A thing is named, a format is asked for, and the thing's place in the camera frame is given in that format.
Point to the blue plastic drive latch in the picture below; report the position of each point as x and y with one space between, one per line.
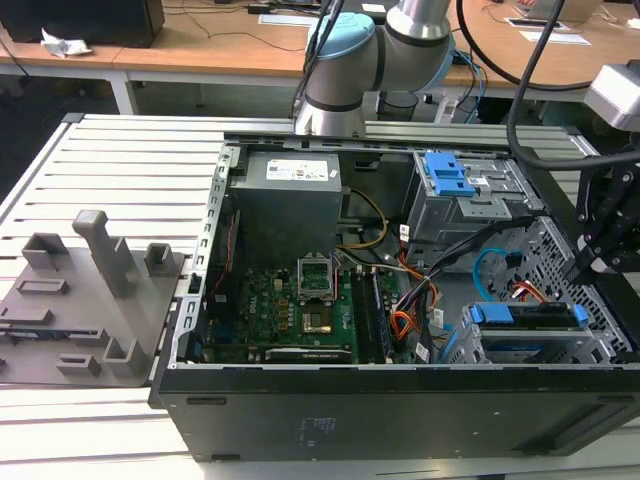
447 175

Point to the metal optical drive cage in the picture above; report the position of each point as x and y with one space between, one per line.
440 220

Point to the black RAM slot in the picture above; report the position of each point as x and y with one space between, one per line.
378 320

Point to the crumpled white paper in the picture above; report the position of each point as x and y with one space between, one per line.
65 45

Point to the black open PC case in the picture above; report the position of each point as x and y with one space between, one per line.
400 420

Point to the white paper sheet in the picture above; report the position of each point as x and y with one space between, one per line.
555 37
287 19

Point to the black mesh waste bin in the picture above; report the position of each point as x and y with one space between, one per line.
398 106

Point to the wooden desk white legs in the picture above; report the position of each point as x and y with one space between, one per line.
200 50
575 62

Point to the hard disk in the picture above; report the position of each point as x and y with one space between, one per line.
525 346
525 315

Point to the grey parts rack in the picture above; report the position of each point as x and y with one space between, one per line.
75 310

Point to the black graphics card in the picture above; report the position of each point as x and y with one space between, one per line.
310 356

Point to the green motherboard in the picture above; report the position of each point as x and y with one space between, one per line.
265 310

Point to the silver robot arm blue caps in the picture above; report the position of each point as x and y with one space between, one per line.
400 45

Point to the grey power supply unit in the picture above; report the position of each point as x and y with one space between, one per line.
285 215

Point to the black box on desk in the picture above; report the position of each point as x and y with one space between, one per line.
85 22

